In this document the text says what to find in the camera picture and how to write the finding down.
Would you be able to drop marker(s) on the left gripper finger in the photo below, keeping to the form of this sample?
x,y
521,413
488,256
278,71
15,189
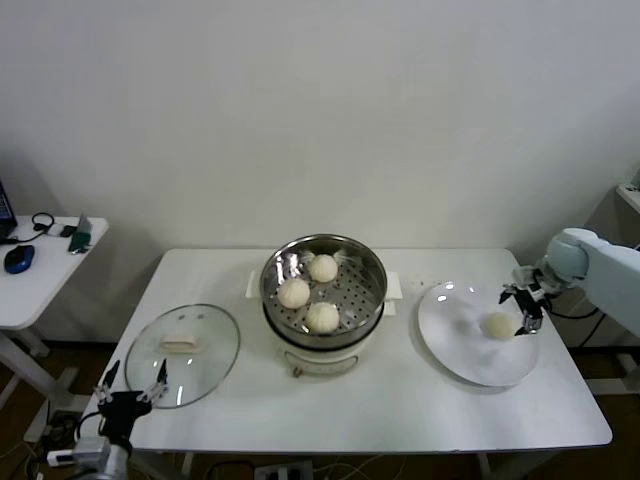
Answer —
x,y
160,382
109,384

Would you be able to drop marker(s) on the glass pot lid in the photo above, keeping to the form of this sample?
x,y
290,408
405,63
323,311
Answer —
x,y
192,325

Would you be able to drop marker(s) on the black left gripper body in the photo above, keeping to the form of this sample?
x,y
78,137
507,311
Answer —
x,y
122,412

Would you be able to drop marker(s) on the black and white adapter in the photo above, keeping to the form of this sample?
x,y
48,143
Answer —
x,y
64,232

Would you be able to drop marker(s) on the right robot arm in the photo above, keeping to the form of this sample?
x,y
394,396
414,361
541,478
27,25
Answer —
x,y
615,280

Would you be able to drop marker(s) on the white left wrist plug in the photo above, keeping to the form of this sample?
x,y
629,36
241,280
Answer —
x,y
60,456

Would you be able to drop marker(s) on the stainless steel steamer basket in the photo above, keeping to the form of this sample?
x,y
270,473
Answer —
x,y
367,280

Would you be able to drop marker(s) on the black floor power strip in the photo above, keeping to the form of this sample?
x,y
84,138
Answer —
x,y
62,424

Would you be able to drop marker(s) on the white steamed baozi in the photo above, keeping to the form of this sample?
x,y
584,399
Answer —
x,y
321,318
321,268
497,326
293,293

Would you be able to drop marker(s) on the white side table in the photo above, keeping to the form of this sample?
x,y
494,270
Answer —
x,y
45,285

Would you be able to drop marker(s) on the black laptop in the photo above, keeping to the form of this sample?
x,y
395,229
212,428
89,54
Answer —
x,y
4,207

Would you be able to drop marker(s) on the white round plate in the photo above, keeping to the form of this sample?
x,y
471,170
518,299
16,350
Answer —
x,y
440,320

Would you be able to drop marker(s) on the white shelf table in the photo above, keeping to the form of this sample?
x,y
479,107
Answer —
x,y
629,192

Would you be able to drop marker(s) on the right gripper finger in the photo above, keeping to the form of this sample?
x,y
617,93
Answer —
x,y
511,291
532,317

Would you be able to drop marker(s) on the green handheld device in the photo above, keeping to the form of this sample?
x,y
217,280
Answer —
x,y
80,239

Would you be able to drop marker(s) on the blue computer mouse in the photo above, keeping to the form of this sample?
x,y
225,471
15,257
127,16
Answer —
x,y
19,259

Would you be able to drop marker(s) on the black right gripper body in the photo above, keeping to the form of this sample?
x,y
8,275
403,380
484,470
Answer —
x,y
535,289

